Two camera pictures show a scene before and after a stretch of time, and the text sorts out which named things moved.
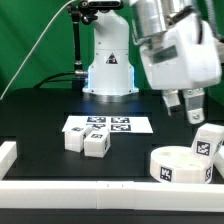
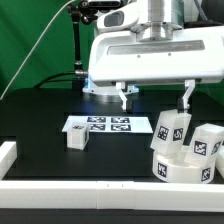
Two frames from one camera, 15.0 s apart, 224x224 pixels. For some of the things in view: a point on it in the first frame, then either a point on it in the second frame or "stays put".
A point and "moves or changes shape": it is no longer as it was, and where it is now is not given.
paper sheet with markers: [114, 124] stays put
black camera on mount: [102, 5] stays put
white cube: [97, 143] → [170, 131]
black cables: [47, 79] stays put
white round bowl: [180, 164] moves or changes shape
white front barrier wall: [112, 194] stays put
